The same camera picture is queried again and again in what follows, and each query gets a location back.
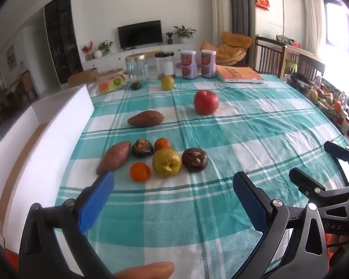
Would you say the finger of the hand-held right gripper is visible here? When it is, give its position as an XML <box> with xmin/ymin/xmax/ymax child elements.
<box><xmin>289</xmin><ymin>167</ymin><xmax>349</xmax><ymax>199</ymax></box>
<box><xmin>324</xmin><ymin>140</ymin><xmax>349</xmax><ymax>185</ymax></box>

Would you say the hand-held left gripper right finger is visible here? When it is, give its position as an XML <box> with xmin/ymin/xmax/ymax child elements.
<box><xmin>233</xmin><ymin>171</ymin><xmax>329</xmax><ymax>279</ymax></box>

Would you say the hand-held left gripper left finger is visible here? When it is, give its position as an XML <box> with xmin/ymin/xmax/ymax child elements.
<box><xmin>19</xmin><ymin>171</ymin><xmax>115</xmax><ymax>279</ymax></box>

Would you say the brown sweet potato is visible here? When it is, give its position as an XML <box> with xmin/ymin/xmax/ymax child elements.
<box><xmin>97</xmin><ymin>141</ymin><xmax>132</xmax><ymax>175</ymax></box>
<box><xmin>127</xmin><ymin>110</ymin><xmax>165</xmax><ymax>128</ymax></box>

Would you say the small orange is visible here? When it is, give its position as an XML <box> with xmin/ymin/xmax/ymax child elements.
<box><xmin>154</xmin><ymin>138</ymin><xmax>171</xmax><ymax>152</ymax></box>
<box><xmin>130</xmin><ymin>162</ymin><xmax>151</xmax><ymax>182</ymax></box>

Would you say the large yellow-green apple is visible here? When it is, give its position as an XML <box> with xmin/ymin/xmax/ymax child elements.
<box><xmin>152</xmin><ymin>148</ymin><xmax>182</xmax><ymax>177</ymax></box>

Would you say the white walled cardboard box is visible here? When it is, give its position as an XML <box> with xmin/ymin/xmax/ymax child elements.
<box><xmin>0</xmin><ymin>84</ymin><xmax>95</xmax><ymax>256</ymax></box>

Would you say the red apple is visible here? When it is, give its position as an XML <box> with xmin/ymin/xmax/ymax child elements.
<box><xmin>194</xmin><ymin>90</ymin><xmax>219</xmax><ymax>115</ymax></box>

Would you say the person's right hand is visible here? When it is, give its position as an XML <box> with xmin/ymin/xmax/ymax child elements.
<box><xmin>327</xmin><ymin>234</ymin><xmax>349</xmax><ymax>269</ymax></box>

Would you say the person's left hand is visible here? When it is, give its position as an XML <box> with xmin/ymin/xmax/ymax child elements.
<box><xmin>113</xmin><ymin>262</ymin><xmax>175</xmax><ymax>279</ymax></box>

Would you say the row of small toys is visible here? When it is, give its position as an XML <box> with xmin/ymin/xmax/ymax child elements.
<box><xmin>291</xmin><ymin>73</ymin><xmax>349</xmax><ymax>140</ymax></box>

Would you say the teal checked tablecloth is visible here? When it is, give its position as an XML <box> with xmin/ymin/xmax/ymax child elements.
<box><xmin>55</xmin><ymin>74</ymin><xmax>349</xmax><ymax>279</ymax></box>

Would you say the green plastic chair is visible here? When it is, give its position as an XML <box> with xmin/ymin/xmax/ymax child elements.
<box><xmin>283</xmin><ymin>60</ymin><xmax>298</xmax><ymax>76</ymax></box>

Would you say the pink fruit-print box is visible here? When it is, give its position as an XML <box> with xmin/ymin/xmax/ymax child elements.
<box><xmin>98</xmin><ymin>69</ymin><xmax>126</xmax><ymax>94</ymax></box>

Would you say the orange book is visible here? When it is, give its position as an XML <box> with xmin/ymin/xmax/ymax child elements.
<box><xmin>216</xmin><ymin>65</ymin><xmax>264</xmax><ymax>83</ymax></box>

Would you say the bright window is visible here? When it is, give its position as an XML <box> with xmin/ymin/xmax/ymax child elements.
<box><xmin>323</xmin><ymin>0</ymin><xmax>349</xmax><ymax>59</ymax></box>

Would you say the brown cardboard box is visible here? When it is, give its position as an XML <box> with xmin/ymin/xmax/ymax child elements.
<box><xmin>68</xmin><ymin>68</ymin><xmax>99</xmax><ymax>87</ymax></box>

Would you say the white curtain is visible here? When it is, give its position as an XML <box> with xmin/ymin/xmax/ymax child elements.
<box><xmin>302</xmin><ymin>0</ymin><xmax>326</xmax><ymax>54</ymax></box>

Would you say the wooden dining table set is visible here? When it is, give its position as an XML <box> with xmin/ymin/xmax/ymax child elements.
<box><xmin>6</xmin><ymin>70</ymin><xmax>38</xmax><ymax>102</ymax></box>

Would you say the small yellow-green apple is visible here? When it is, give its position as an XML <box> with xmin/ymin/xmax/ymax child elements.
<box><xmin>161</xmin><ymin>76</ymin><xmax>175</xmax><ymax>91</ymax></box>

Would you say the glass jar with gold lid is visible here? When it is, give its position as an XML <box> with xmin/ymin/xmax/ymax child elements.
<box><xmin>125</xmin><ymin>53</ymin><xmax>149</xmax><ymax>82</ymax></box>

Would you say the pink and red can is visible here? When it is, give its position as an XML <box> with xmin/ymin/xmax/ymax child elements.
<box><xmin>201</xmin><ymin>50</ymin><xmax>216</xmax><ymax>78</ymax></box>
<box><xmin>181</xmin><ymin>50</ymin><xmax>198</xmax><ymax>80</ymax></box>

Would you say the orange cushioned chair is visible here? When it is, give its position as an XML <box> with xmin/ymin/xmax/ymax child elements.
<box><xmin>200</xmin><ymin>32</ymin><xmax>253</xmax><ymax>66</ymax></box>

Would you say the white television cabinet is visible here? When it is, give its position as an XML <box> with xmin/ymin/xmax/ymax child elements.
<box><xmin>81</xmin><ymin>43</ymin><xmax>194</xmax><ymax>70</ymax></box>

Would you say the red flower arrangement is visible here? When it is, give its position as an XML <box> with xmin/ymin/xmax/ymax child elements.
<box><xmin>81</xmin><ymin>41</ymin><xmax>94</xmax><ymax>61</ymax></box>

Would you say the clear jar with black lid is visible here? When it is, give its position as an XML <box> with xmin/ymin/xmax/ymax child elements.
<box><xmin>155</xmin><ymin>52</ymin><xmax>176</xmax><ymax>79</ymax></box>

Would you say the leafy green plant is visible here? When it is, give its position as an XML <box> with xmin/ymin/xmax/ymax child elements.
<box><xmin>98</xmin><ymin>40</ymin><xmax>114</xmax><ymax>56</ymax></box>

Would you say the dark glass display cabinet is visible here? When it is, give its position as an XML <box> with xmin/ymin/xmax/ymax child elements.
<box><xmin>44</xmin><ymin>0</ymin><xmax>83</xmax><ymax>85</ymax></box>

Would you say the covered standing air conditioner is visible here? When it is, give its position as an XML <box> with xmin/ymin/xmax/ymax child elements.
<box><xmin>211</xmin><ymin>0</ymin><xmax>232</xmax><ymax>57</ymax></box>

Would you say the grey curtain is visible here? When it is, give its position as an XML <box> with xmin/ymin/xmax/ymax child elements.
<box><xmin>222</xmin><ymin>0</ymin><xmax>256</xmax><ymax>37</ymax></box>

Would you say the black television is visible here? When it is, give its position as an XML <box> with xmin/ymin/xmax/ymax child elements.
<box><xmin>118</xmin><ymin>20</ymin><xmax>164</xmax><ymax>50</ymax></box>

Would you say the large green potted plant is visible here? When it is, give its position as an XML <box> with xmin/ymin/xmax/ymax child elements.
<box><xmin>173</xmin><ymin>25</ymin><xmax>196</xmax><ymax>45</ymax></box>

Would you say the framed wall painting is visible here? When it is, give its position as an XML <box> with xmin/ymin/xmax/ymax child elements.
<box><xmin>6</xmin><ymin>45</ymin><xmax>16</xmax><ymax>70</ymax></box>

